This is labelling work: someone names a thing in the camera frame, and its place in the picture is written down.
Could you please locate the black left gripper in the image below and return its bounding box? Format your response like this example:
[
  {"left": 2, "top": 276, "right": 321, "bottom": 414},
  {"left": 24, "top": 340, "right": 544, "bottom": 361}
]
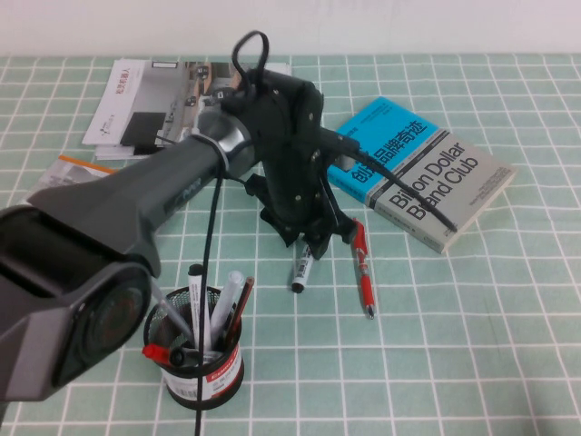
[{"left": 244, "top": 147, "right": 360, "bottom": 262}]

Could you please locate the red gel pen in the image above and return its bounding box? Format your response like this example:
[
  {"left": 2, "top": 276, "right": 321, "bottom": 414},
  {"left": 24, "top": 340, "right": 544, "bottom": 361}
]
[{"left": 351, "top": 218, "right": 378, "bottom": 321}]

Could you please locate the white pen grey cap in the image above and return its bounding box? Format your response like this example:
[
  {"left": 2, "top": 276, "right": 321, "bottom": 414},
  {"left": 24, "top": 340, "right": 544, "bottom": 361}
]
[{"left": 209, "top": 271, "right": 245, "bottom": 352}]

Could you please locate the clear plastic pen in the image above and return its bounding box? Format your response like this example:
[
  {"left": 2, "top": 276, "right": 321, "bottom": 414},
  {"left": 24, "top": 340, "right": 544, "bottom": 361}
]
[{"left": 149, "top": 277, "right": 197, "bottom": 344}]

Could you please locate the black mesh pen holder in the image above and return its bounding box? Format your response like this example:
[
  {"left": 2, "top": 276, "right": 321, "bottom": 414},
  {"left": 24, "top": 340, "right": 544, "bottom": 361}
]
[{"left": 143, "top": 286, "right": 246, "bottom": 411}]

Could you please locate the red capped pen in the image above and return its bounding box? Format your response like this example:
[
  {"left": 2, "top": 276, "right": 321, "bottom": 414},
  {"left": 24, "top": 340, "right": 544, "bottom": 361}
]
[{"left": 142, "top": 343, "right": 172, "bottom": 361}]

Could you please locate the dark red pencil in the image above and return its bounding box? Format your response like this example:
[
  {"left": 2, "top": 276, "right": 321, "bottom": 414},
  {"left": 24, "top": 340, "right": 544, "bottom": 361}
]
[{"left": 222, "top": 276, "right": 256, "bottom": 346}]

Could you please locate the blue and grey book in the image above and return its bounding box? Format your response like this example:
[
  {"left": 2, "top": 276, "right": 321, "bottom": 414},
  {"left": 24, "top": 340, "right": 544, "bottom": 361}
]
[{"left": 326, "top": 95, "right": 518, "bottom": 254}]

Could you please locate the green checkered tablecloth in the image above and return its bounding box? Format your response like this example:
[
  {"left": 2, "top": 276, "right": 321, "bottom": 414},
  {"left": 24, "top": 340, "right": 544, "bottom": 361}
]
[{"left": 0, "top": 54, "right": 581, "bottom": 436}]

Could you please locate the photo brochure stack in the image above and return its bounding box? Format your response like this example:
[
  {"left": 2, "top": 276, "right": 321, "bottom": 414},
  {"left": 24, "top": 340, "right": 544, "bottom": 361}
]
[{"left": 97, "top": 58, "right": 292, "bottom": 161}]

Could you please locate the white leaflet red text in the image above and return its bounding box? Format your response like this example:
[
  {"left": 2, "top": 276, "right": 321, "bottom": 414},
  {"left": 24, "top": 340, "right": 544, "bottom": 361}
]
[{"left": 83, "top": 58, "right": 147, "bottom": 147}]

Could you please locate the orange edged brochure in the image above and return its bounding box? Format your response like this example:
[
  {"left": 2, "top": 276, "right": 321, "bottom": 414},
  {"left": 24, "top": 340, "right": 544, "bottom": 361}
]
[{"left": 25, "top": 154, "right": 120, "bottom": 201}]

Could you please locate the black hanging cable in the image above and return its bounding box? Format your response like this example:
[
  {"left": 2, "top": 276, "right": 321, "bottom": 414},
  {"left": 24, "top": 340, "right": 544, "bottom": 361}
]
[{"left": 193, "top": 172, "right": 224, "bottom": 436}]

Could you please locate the black camera cable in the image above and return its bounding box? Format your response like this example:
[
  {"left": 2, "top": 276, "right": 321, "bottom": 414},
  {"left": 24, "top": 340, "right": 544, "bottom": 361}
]
[{"left": 322, "top": 127, "right": 458, "bottom": 233}]

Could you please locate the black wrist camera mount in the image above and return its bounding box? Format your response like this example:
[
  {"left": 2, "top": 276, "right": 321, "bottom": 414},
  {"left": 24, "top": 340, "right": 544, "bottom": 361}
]
[{"left": 292, "top": 81, "right": 329, "bottom": 154}]

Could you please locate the black looped cable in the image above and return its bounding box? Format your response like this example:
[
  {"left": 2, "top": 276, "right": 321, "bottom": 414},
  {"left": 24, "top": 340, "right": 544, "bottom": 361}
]
[{"left": 230, "top": 30, "right": 272, "bottom": 94}]

